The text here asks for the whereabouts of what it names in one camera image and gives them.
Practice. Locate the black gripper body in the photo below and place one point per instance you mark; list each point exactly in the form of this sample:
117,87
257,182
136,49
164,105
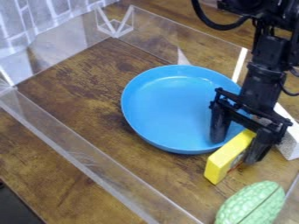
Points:
251,108

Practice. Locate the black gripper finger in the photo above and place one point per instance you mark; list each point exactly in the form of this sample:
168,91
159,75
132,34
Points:
259,146
219,123

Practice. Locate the yellow rectangular block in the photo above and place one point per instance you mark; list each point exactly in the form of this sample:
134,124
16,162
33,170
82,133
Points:
227,157

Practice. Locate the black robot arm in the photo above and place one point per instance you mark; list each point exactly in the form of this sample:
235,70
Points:
275,59

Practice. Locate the white speckled foam block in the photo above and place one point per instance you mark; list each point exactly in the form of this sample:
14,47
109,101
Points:
288,147

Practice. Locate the blue round plastic tray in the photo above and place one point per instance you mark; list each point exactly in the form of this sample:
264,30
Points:
165,107

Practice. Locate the green textured oval object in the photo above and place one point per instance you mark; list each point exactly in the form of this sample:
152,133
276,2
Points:
253,205

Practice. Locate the clear acrylic enclosure wall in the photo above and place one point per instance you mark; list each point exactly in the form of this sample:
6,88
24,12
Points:
70,157

